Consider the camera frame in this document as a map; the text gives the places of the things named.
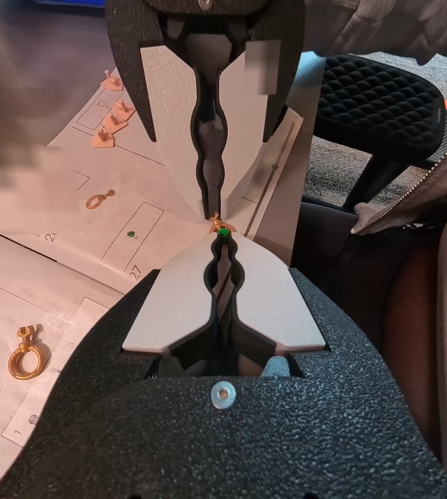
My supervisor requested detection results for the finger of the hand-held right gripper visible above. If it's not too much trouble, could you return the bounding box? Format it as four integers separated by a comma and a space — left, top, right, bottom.
216, 39, 278, 219
139, 45, 212, 220

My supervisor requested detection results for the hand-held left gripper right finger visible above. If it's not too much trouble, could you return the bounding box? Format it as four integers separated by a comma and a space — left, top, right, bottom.
225, 233, 326, 349

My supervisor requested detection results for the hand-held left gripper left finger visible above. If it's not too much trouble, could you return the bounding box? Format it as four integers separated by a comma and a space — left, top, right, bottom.
122, 235, 221, 355

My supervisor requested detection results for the gold ring toy piece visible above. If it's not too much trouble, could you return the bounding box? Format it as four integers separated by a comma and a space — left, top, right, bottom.
208, 211, 234, 235

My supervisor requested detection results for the person's right forearm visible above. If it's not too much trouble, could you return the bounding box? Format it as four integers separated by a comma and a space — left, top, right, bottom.
305, 0, 447, 65

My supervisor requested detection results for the grey desk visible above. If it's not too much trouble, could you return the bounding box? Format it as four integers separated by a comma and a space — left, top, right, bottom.
0, 0, 321, 273

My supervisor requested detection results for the white instruction booklet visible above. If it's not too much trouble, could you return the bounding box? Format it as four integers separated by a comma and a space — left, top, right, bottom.
0, 68, 306, 496

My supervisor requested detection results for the black chair armrest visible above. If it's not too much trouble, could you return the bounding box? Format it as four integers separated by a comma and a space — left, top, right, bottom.
313, 55, 447, 211

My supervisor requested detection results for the person's leg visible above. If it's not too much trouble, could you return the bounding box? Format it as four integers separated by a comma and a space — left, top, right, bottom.
387, 246, 446, 457

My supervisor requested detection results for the person's grey zip jacket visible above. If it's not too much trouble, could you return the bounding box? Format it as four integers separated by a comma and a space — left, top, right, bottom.
351, 129, 447, 236

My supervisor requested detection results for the gold ring with clip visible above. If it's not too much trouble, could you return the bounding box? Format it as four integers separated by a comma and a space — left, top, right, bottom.
8, 324, 48, 382

